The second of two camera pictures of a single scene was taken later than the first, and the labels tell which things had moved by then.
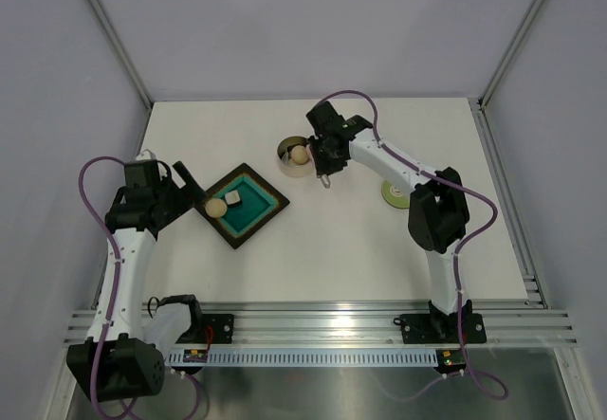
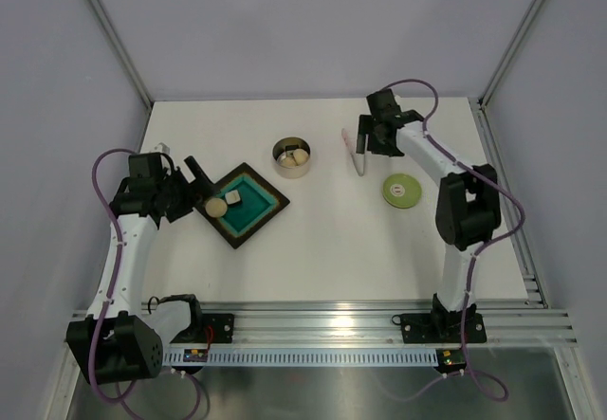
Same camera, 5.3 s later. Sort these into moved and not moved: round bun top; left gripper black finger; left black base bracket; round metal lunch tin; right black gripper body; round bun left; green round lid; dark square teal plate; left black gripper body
Moved: left gripper black finger; right black gripper body; round metal lunch tin
Not moved: dark square teal plate; round bun top; left black gripper body; left black base bracket; green round lid; round bun left
